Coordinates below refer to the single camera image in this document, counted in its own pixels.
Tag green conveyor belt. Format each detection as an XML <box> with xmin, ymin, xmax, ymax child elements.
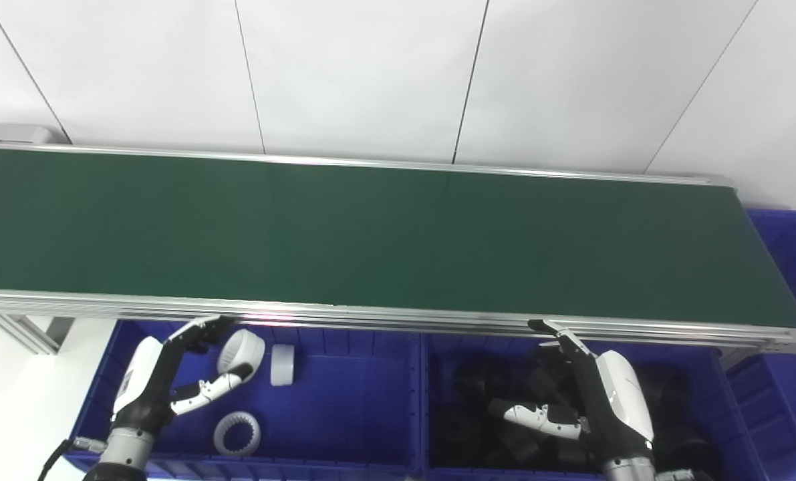
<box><xmin>0</xmin><ymin>148</ymin><xmax>796</xmax><ymax>328</ymax></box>
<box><xmin>0</xmin><ymin>140</ymin><xmax>796</xmax><ymax>355</ymax></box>

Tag aluminium conveyor leg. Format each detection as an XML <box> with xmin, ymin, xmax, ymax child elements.
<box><xmin>0</xmin><ymin>314</ymin><xmax>74</xmax><ymax>355</ymax></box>

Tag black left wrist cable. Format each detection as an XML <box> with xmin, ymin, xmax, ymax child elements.
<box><xmin>37</xmin><ymin>436</ymin><xmax>108</xmax><ymax>481</ymax></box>

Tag grey conveyor end housing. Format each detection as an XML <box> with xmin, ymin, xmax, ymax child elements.
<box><xmin>0</xmin><ymin>123</ymin><xmax>54</xmax><ymax>145</ymax></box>

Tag white smooth ring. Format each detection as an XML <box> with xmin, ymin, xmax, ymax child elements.
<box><xmin>270</xmin><ymin>344</ymin><xmax>296</xmax><ymax>387</ymax></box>

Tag empty blue bin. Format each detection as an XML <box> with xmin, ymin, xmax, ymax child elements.
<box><xmin>725</xmin><ymin>209</ymin><xmax>796</xmax><ymax>472</ymax></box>

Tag white plastic ring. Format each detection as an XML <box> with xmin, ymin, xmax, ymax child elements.
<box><xmin>216</xmin><ymin>329</ymin><xmax>266</xmax><ymax>375</ymax></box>

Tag black cylindrical part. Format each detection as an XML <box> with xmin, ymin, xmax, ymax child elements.
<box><xmin>498</xmin><ymin>428</ymin><xmax>545</xmax><ymax>465</ymax></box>
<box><xmin>525</xmin><ymin>347</ymin><xmax>572</xmax><ymax>402</ymax></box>
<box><xmin>454</xmin><ymin>357</ymin><xmax>512</xmax><ymax>402</ymax></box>
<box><xmin>638</xmin><ymin>364</ymin><xmax>689</xmax><ymax>415</ymax></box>
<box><xmin>658</xmin><ymin>428</ymin><xmax>719</xmax><ymax>475</ymax></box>
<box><xmin>434</xmin><ymin>408</ymin><xmax>485</xmax><ymax>462</ymax></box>

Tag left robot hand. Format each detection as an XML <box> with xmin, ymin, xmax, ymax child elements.
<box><xmin>109</xmin><ymin>315</ymin><xmax>255</xmax><ymax>438</ymax></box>

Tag white toothed gear ring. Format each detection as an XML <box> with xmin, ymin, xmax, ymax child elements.
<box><xmin>213</xmin><ymin>411</ymin><xmax>262</xmax><ymax>457</ymax></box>

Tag blue bin with black parts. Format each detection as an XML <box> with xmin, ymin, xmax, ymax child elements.
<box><xmin>421</xmin><ymin>332</ymin><xmax>769</xmax><ymax>481</ymax></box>

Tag blue bin with white parts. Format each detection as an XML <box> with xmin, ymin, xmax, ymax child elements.
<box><xmin>63</xmin><ymin>319</ymin><xmax>425</xmax><ymax>480</ymax></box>

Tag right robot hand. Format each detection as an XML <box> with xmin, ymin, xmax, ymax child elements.
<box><xmin>488</xmin><ymin>319</ymin><xmax>656</xmax><ymax>465</ymax></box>

